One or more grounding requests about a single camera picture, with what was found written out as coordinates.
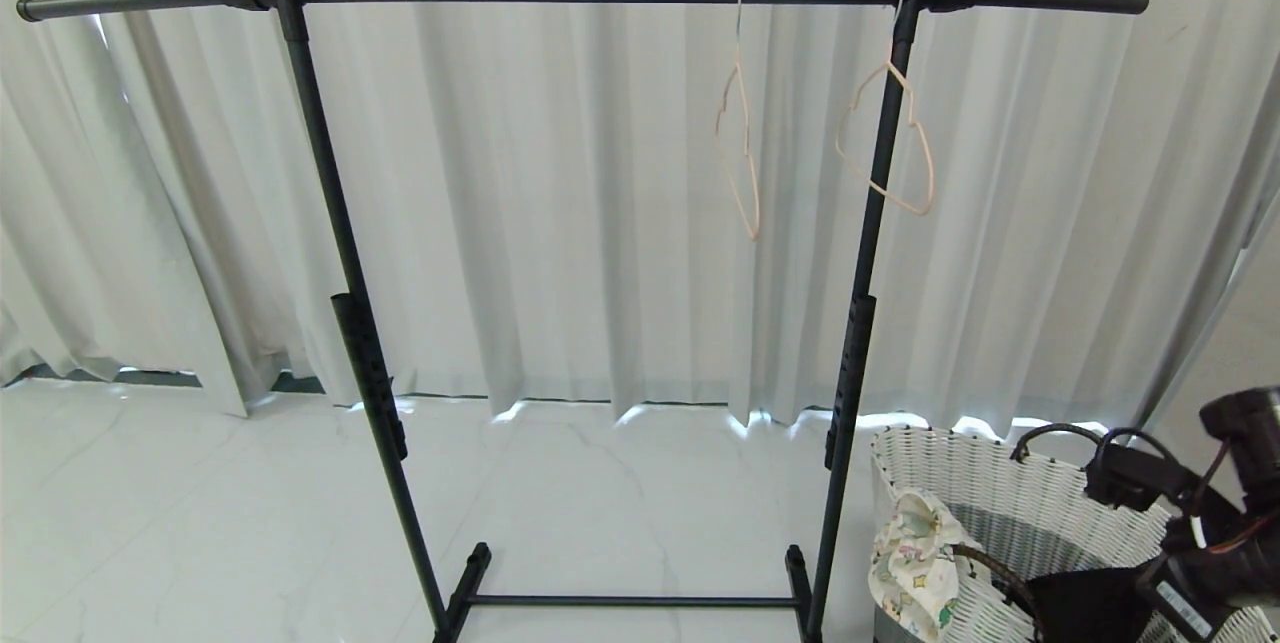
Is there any white curtain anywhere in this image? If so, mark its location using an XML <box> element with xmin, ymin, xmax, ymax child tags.
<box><xmin>0</xmin><ymin>0</ymin><xmax>1280</xmax><ymax>439</ymax></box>

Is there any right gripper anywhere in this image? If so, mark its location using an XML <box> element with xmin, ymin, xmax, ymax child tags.
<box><xmin>1135</xmin><ymin>533</ymin><xmax>1280</xmax><ymax>643</ymax></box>

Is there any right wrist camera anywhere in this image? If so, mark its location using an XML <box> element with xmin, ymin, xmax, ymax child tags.
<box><xmin>1083</xmin><ymin>441</ymin><xmax>1201</xmax><ymax>524</ymax></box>

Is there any black cable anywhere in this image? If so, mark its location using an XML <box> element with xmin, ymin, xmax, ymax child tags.
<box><xmin>1095</xmin><ymin>427</ymin><xmax>1188</xmax><ymax>472</ymax></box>

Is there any black garment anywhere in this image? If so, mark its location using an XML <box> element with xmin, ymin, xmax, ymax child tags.
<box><xmin>1025</xmin><ymin>566</ymin><xmax>1161</xmax><ymax>643</ymax></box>

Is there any pink clothes hanger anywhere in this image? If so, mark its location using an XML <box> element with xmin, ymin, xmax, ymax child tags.
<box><xmin>835</xmin><ymin>0</ymin><xmax>936</xmax><ymax>217</ymax></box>
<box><xmin>714</xmin><ymin>0</ymin><xmax>761</xmax><ymax>242</ymax></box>

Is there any cream printed garment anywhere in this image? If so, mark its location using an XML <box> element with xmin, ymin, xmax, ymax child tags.
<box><xmin>868</xmin><ymin>488</ymin><xmax>976</xmax><ymax>642</ymax></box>

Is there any white laundry basket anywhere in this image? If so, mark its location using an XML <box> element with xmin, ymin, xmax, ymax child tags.
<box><xmin>868</xmin><ymin>423</ymin><xmax>1280</xmax><ymax>643</ymax></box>

